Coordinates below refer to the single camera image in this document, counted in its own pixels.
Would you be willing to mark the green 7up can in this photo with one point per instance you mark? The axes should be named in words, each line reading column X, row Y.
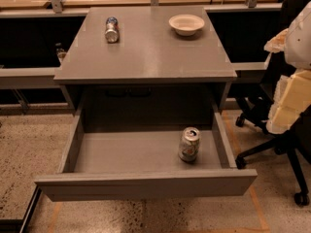
column 189, row 144

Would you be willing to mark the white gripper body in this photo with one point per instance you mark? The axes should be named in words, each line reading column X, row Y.
column 299, row 44

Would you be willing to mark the grey cabinet counter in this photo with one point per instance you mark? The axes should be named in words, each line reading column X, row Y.
column 150, row 69

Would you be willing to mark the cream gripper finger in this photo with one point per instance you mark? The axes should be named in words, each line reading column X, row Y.
column 277, row 43
column 297, row 98

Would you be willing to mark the white bowl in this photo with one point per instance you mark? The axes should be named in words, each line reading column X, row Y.
column 186, row 25

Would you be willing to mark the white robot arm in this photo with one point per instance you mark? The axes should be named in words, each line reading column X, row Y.
column 298, row 41

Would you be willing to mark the open grey top drawer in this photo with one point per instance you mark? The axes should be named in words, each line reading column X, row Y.
column 123, row 156

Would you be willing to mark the black office chair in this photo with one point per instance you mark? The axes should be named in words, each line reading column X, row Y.
column 297, row 139

